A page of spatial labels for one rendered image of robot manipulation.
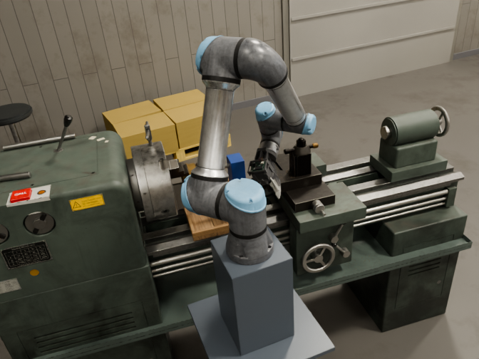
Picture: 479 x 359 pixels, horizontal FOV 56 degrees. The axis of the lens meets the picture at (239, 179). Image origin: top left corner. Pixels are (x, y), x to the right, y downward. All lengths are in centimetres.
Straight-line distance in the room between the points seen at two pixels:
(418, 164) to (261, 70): 119
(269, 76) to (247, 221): 42
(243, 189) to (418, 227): 117
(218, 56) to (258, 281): 67
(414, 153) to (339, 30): 355
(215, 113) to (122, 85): 359
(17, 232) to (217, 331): 76
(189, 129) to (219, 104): 289
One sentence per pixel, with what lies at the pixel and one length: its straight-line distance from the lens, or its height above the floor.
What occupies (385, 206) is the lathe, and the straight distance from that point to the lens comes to 218.
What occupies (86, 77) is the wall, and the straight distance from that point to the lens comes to 481.
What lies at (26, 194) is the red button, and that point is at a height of 127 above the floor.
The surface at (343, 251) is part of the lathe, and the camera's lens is 204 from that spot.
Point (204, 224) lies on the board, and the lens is 191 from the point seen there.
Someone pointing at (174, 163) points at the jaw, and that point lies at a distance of 177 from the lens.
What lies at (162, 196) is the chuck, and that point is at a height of 110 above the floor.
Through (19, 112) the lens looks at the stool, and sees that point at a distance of 414.
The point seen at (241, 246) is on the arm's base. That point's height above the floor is 115.
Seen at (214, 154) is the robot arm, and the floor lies 140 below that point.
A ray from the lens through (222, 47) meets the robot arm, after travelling 131.
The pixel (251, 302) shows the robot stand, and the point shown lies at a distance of 144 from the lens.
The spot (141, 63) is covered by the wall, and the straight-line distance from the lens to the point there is 485.
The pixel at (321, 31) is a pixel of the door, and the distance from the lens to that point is 549.
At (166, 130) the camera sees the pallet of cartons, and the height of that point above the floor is 35.
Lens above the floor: 202
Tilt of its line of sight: 31 degrees down
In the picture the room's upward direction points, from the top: 5 degrees counter-clockwise
